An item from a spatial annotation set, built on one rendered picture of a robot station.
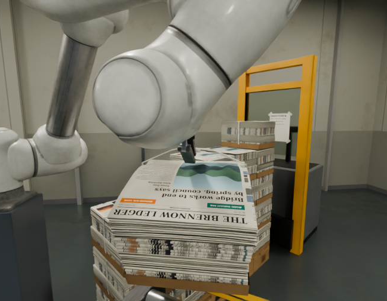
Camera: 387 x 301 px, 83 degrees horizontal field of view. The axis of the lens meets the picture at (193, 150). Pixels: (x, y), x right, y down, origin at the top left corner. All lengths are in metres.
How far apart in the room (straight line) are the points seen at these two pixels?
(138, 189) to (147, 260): 0.16
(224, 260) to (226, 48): 0.40
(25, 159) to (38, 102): 2.99
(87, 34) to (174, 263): 0.66
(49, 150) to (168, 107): 0.82
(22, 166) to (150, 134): 0.82
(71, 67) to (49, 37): 3.19
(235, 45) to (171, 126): 0.11
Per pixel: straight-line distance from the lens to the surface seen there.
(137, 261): 0.57
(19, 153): 0.99
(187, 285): 0.59
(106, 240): 1.24
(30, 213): 1.06
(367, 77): 5.16
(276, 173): 2.51
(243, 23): 0.25
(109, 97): 0.21
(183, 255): 0.51
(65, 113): 0.91
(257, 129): 1.80
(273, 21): 0.28
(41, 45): 4.04
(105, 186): 3.79
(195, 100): 0.24
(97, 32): 0.78
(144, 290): 0.79
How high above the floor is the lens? 1.30
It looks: 8 degrees down
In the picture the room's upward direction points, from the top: straight up
